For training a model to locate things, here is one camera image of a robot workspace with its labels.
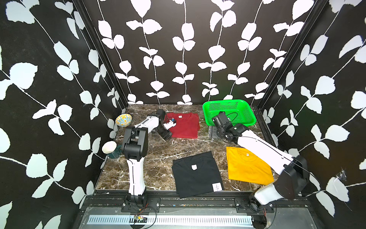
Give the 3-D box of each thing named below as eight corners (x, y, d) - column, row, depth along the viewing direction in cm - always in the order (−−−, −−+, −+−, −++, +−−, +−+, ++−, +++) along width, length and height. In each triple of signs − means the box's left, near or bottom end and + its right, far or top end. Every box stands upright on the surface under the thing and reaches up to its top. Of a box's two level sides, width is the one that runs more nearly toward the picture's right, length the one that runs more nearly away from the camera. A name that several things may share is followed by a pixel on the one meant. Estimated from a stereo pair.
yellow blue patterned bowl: (117, 126, 110) (114, 121, 105) (120, 118, 115) (118, 113, 111) (131, 126, 110) (129, 122, 105) (134, 118, 115) (132, 113, 111)
